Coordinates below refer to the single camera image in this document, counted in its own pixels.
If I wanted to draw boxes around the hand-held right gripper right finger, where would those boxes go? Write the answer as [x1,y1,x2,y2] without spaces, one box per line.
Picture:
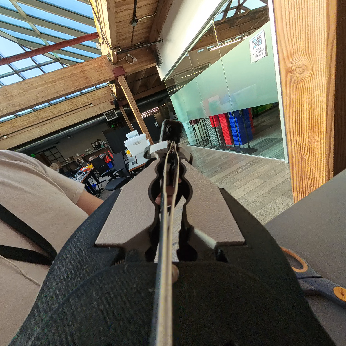
[177,158,246,262]

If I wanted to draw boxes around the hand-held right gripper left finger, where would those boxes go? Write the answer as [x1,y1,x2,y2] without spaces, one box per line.
[95,158,166,262]

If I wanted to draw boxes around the person's left hand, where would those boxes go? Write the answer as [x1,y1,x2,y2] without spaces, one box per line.
[155,187,177,207]

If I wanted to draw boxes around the black office chair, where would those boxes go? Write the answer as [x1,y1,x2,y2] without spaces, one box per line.
[104,153,136,191]

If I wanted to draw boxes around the white storage bin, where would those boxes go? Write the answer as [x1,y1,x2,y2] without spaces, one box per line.
[124,131,152,172]

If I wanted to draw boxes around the diagonal wooden brace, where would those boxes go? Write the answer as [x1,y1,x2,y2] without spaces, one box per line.
[116,75,154,145]

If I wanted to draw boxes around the row of black stanchions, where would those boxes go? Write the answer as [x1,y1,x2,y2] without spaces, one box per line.
[187,116,258,155]

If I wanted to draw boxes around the stack of red crates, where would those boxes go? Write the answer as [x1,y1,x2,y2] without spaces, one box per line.
[209,113,234,146]

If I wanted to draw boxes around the cluttered work table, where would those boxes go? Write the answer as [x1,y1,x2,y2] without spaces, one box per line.
[63,163,96,195]

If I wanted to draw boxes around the stack of blue crates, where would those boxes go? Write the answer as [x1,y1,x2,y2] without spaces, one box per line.
[228,108,254,145]

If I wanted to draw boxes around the paper sign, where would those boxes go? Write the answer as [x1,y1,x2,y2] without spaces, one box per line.
[249,29,269,64]

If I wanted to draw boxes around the grey orange scissors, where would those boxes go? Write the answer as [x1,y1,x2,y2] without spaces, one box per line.
[280,246,346,310]

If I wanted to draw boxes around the wooden ceiling beam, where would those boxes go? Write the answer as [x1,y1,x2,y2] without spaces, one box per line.
[0,55,119,117]

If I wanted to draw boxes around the red pipe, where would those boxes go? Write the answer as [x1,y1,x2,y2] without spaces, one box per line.
[0,32,100,66]

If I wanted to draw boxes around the skylight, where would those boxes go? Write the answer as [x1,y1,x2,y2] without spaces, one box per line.
[0,0,108,123]

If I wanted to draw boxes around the black shoulder strap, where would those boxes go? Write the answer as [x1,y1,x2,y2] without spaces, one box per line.
[0,204,58,267]

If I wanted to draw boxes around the wooden post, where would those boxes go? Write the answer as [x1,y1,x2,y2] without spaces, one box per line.
[273,0,346,203]

